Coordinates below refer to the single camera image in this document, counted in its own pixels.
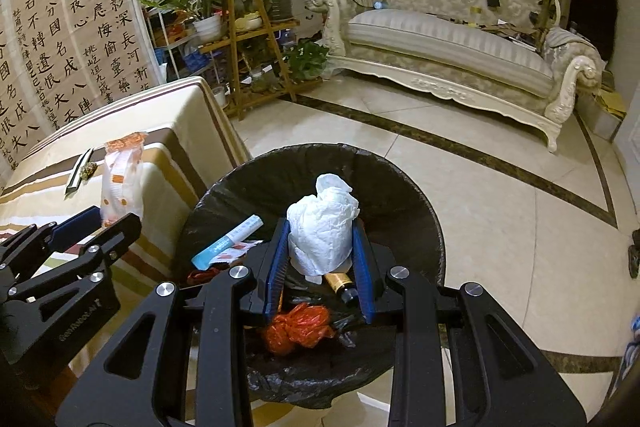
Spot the white metal shelf rack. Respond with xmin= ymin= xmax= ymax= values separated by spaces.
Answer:
xmin=142 ymin=4 xmax=211 ymax=85

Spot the cardboard box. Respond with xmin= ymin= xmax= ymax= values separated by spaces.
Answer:
xmin=575 ymin=72 xmax=628 ymax=142

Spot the small leafy green plant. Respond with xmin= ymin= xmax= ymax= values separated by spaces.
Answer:
xmin=285 ymin=41 xmax=331 ymax=82

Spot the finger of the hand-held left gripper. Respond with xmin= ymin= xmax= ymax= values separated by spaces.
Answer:
xmin=0 ymin=206 xmax=103 ymax=283
xmin=7 ymin=213 xmax=142 ymax=303

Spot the white orange printed wrapper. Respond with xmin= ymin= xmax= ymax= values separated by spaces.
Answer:
xmin=100 ymin=132 xmax=148 ymax=228

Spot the calligraphy wall hanging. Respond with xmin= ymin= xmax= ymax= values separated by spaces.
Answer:
xmin=0 ymin=0 xmax=168 ymax=188

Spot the dark bottle with gold label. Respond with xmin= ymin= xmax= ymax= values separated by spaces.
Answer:
xmin=324 ymin=272 xmax=360 ymax=305

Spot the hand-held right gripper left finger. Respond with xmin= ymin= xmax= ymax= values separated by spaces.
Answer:
xmin=56 ymin=217 xmax=293 ymax=427

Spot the wooden plant stand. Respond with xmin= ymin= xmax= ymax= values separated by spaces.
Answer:
xmin=197 ymin=0 xmax=323 ymax=120

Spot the white tissue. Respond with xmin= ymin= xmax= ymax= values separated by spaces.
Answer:
xmin=286 ymin=173 xmax=361 ymax=277

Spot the cream carved sofa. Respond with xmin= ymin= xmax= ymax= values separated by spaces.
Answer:
xmin=306 ymin=0 xmax=606 ymax=152

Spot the bin with black liner bag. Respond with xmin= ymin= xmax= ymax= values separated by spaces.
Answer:
xmin=172 ymin=144 xmax=446 ymax=410

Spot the orange plastic bag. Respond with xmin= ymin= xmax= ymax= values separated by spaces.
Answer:
xmin=261 ymin=302 xmax=337 ymax=356

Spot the striped tablecloth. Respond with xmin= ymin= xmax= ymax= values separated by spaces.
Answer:
xmin=0 ymin=77 xmax=253 ymax=378

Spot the small brown and white wrapper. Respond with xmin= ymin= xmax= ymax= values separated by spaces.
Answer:
xmin=65 ymin=148 xmax=98 ymax=195

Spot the blue white tube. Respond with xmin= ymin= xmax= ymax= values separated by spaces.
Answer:
xmin=191 ymin=214 xmax=264 ymax=270

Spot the pile of papers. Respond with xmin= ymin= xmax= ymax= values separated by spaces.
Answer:
xmin=470 ymin=7 xmax=546 ymax=52

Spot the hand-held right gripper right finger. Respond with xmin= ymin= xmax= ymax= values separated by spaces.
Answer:
xmin=347 ymin=218 xmax=586 ymax=427

